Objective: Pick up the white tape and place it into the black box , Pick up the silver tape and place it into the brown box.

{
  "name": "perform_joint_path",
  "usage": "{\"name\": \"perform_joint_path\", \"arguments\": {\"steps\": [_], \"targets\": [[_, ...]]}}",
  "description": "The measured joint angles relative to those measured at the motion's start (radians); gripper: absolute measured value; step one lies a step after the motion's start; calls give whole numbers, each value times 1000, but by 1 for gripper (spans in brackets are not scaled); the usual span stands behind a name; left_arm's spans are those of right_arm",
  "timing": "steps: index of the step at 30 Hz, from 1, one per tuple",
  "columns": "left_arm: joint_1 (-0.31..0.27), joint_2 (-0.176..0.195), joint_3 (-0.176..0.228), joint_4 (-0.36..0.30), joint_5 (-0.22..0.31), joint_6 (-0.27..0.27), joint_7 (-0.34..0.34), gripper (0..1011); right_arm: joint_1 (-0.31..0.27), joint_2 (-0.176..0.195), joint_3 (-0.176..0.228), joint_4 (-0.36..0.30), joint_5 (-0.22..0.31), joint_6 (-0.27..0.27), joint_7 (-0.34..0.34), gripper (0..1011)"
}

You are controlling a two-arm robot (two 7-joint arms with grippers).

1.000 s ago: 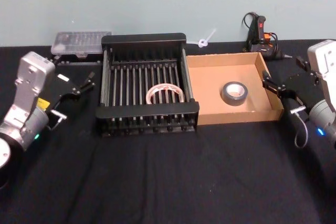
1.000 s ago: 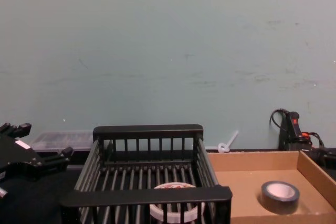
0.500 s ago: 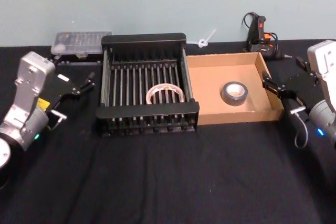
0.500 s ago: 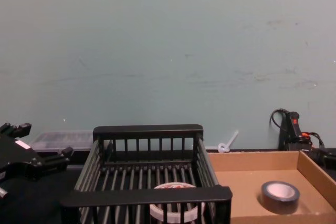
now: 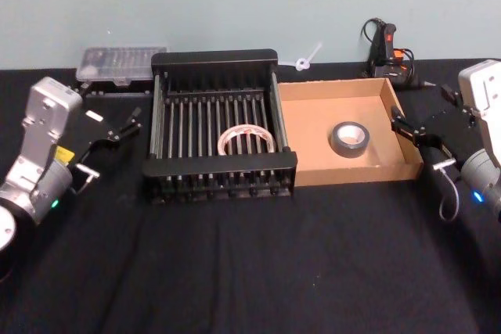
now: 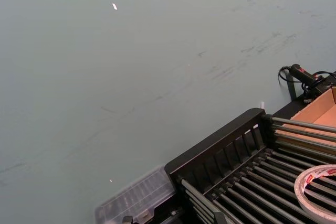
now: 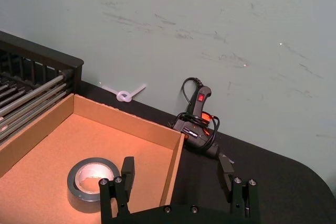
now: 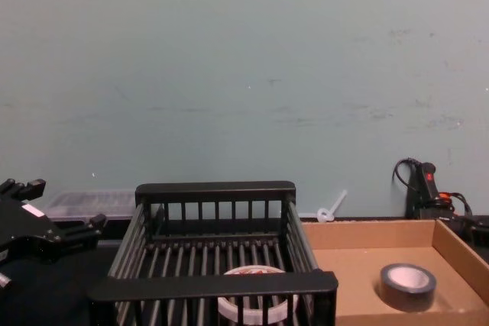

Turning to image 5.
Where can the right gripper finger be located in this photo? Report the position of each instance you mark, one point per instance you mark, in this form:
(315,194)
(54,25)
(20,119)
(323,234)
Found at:
(450,91)
(407,127)

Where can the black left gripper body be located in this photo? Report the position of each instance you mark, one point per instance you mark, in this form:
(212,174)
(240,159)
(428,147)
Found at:
(92,130)

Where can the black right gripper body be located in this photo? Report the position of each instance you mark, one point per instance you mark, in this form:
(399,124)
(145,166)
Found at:
(450,126)

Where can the roll of silver tape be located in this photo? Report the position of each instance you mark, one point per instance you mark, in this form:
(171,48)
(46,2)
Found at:
(338,142)

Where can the roll of white tape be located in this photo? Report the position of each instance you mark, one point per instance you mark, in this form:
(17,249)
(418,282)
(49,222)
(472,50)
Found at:
(224,142)

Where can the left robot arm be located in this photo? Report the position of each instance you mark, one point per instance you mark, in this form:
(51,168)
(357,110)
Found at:
(37,142)

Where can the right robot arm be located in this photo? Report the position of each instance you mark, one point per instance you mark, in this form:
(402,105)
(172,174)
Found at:
(481,95)

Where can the clear plastic case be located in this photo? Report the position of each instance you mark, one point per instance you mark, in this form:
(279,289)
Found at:
(117,62)

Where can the black rack with steel bars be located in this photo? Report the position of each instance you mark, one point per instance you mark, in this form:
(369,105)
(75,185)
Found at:
(219,162)

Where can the shallow brown cardboard tray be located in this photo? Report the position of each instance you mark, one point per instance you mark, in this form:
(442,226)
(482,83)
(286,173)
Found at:
(309,142)

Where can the white three-armed plastic piece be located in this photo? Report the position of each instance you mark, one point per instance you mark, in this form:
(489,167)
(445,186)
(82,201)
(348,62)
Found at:
(301,63)

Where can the black table cloth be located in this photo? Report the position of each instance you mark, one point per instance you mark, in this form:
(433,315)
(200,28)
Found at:
(219,271)

